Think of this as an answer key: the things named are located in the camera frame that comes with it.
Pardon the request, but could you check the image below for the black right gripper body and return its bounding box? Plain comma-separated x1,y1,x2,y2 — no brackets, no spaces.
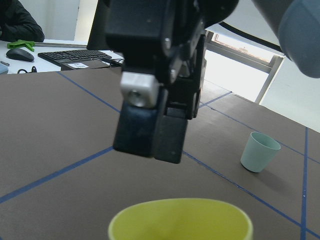
103,0,207,120

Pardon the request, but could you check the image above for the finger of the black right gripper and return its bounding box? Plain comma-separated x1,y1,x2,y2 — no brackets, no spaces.
113,71,160,157
154,88,188,164

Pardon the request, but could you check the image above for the yellow plastic cup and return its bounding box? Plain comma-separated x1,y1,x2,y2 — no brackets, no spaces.
108,198,254,240

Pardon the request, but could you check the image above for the green plastic cup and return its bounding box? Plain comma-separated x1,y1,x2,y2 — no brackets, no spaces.
240,131,281,173

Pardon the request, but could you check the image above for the black computer monitor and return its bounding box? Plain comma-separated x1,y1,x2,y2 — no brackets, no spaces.
86,0,110,51

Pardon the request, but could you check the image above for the black box with label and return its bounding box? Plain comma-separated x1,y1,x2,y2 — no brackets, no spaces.
60,59,110,71

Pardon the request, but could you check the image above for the black keyboard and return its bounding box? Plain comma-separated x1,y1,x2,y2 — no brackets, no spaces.
37,49,112,67

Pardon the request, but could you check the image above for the black computer mouse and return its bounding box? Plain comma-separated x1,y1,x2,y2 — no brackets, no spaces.
6,48,35,62

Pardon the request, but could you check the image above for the green plastic clamp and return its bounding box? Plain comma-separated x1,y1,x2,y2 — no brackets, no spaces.
7,39,35,52

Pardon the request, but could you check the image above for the person in black jacket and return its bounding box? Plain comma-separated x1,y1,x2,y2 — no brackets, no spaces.
0,0,45,43

